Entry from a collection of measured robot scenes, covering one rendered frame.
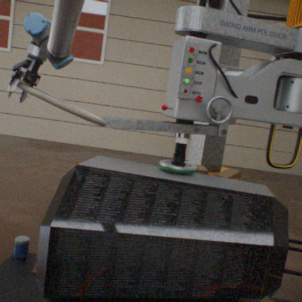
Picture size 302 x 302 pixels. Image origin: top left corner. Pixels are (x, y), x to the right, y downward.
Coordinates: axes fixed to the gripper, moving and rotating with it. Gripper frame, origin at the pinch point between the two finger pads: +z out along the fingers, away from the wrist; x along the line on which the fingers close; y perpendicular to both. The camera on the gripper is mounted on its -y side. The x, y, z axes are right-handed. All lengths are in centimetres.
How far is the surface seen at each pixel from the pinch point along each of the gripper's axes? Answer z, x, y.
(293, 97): -66, 117, 63
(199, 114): -32, 74, 42
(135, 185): 14, 55, 40
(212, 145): -23, 144, 10
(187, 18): -72, 52, 25
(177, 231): 22, 62, 69
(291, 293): 49, 206, 88
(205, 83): -47, 70, 40
